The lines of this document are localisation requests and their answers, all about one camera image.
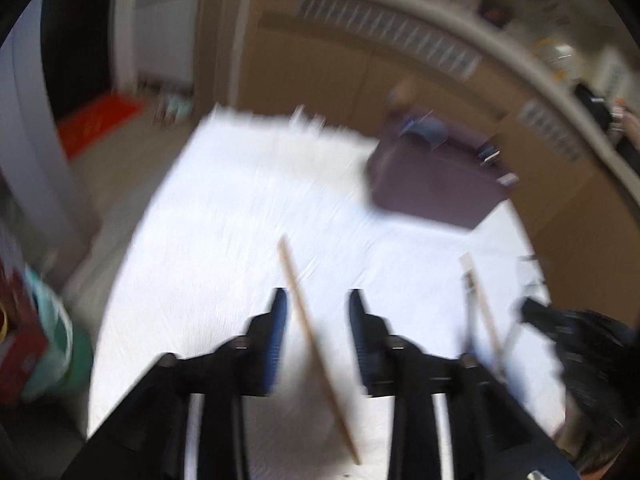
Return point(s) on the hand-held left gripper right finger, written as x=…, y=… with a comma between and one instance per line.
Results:
x=361, y=340

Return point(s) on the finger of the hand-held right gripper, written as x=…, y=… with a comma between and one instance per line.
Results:
x=535, y=312

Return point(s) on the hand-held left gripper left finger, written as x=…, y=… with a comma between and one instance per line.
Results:
x=277, y=340

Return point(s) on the wooden chopstick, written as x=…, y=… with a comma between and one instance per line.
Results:
x=320, y=350
x=482, y=310

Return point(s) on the purple utensil holder box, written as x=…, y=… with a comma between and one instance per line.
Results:
x=435, y=185

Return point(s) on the white textured cloth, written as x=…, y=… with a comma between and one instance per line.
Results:
x=240, y=200

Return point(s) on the short grey vent grille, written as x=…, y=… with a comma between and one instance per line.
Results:
x=552, y=130

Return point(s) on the green plastic bag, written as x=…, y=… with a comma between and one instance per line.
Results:
x=65, y=345

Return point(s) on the patterned slippers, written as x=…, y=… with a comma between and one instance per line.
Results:
x=172, y=110

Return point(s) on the yellow-rimmed glass lid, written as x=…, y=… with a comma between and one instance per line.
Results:
x=559, y=60

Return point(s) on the red box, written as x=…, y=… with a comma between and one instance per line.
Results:
x=20, y=355

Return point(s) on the brown kitchen cabinet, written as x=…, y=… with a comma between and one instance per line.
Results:
x=310, y=80

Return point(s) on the red door mat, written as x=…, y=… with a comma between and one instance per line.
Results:
x=100, y=122

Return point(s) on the long grey vent grille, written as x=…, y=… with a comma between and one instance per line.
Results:
x=390, y=32

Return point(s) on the white kitchen countertop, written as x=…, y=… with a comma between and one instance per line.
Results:
x=450, y=15

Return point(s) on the white shoe cabinet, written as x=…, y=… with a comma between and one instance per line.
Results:
x=160, y=25

